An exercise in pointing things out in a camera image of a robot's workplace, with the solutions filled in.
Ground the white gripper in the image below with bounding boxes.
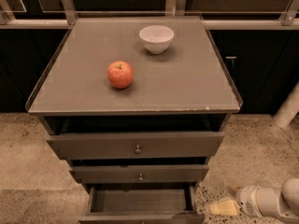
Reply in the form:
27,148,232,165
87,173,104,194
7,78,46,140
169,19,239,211
209,186,261,217

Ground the grey drawer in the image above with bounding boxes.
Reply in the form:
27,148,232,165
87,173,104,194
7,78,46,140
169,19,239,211
48,132,224,161
78,183,205,224
70,164,208,184

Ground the grey drawer cabinet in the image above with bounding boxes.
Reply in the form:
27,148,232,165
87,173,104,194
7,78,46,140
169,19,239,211
26,17,242,224

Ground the dark background cabinet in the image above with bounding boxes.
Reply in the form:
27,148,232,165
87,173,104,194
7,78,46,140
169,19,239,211
211,30,299,114

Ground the red apple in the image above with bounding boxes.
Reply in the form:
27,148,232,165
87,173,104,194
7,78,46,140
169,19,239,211
107,61,134,89

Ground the white ceramic bowl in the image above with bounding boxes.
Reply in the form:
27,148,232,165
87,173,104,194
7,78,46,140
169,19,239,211
139,25,175,54

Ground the white pipe post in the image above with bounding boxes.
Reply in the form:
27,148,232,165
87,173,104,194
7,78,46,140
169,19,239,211
273,81,299,128

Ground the metal railing frame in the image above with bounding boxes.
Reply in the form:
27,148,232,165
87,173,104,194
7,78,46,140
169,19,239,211
0,0,299,30

